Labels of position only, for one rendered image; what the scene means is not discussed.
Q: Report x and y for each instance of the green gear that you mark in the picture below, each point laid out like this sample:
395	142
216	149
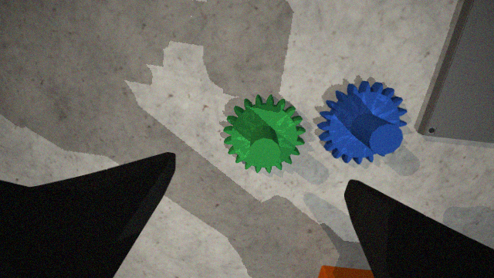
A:
264	134

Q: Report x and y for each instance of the blue gear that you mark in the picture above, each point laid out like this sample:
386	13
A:
363	123

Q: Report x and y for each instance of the grey flat board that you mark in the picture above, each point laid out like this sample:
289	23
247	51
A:
461	105

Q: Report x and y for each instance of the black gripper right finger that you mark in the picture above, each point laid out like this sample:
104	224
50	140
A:
400	242

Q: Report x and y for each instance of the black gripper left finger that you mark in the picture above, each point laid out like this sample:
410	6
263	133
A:
81	227

